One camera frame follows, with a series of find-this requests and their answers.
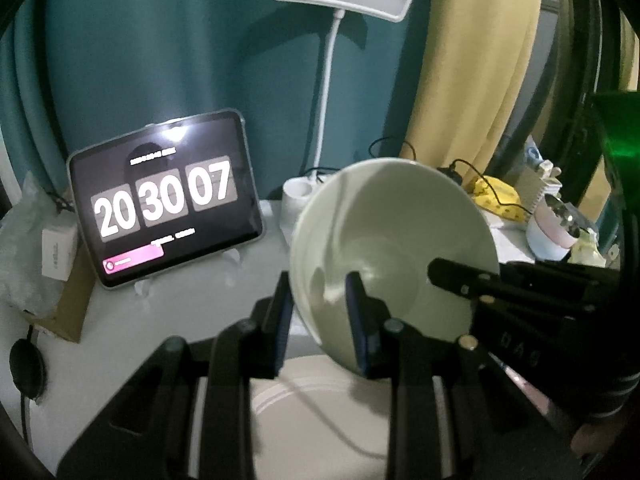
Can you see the black charger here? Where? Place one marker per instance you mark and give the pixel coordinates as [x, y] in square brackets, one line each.
[454, 175]

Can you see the clear plastic bag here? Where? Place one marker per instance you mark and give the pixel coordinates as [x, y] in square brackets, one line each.
[25, 240]

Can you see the light blue bowl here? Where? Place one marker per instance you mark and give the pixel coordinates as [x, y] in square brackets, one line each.
[540, 250]

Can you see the black round device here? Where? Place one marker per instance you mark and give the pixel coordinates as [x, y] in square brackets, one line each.
[27, 370]

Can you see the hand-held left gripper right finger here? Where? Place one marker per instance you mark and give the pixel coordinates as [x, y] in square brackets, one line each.
[357, 325]

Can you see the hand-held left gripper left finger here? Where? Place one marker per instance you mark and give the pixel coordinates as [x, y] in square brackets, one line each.
[282, 320]

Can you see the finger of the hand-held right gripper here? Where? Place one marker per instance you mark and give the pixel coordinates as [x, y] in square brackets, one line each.
[460, 280]
[550, 274]

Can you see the yellow dotted bag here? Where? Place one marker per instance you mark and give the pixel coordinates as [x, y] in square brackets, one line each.
[500, 200]

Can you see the white slotted basket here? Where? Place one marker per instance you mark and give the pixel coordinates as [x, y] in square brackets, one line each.
[542, 190]

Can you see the person's right hand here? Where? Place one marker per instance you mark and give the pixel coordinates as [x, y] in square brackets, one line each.
[587, 440]

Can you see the teal curtain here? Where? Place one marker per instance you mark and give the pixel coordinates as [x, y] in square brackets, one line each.
[175, 35]

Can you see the cream plate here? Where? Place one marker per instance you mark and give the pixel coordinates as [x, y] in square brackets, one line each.
[310, 410]

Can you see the glass sliding door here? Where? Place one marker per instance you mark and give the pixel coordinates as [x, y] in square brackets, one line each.
[552, 60]

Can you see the pale pink bowl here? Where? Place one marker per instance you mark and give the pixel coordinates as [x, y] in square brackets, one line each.
[552, 237]

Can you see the tablet with clock display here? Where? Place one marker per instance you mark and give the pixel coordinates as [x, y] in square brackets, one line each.
[165, 200]

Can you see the yellow curtain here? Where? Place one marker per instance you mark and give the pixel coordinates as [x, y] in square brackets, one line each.
[631, 50]
[475, 60]

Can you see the clear tablet stand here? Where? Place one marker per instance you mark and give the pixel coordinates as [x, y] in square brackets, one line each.
[144, 287]

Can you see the small white box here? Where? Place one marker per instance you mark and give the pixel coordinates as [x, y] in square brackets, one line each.
[59, 255]

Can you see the cream bowl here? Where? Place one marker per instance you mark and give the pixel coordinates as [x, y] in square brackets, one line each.
[400, 220]

